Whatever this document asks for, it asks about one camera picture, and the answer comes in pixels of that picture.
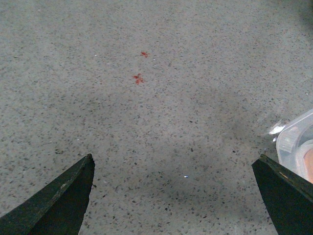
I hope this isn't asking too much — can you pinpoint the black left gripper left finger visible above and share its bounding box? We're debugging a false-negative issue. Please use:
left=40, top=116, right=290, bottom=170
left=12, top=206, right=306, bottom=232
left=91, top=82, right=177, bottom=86
left=0, top=154, right=95, bottom=235

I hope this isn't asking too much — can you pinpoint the clear plastic egg box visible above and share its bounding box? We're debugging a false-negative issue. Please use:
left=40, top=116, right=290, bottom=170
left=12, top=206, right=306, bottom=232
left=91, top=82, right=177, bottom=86
left=276, top=110, right=313, bottom=183

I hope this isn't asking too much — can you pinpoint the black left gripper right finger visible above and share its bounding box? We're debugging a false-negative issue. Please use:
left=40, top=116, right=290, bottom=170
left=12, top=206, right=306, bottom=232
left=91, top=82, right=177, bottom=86
left=252, top=154, right=313, bottom=235

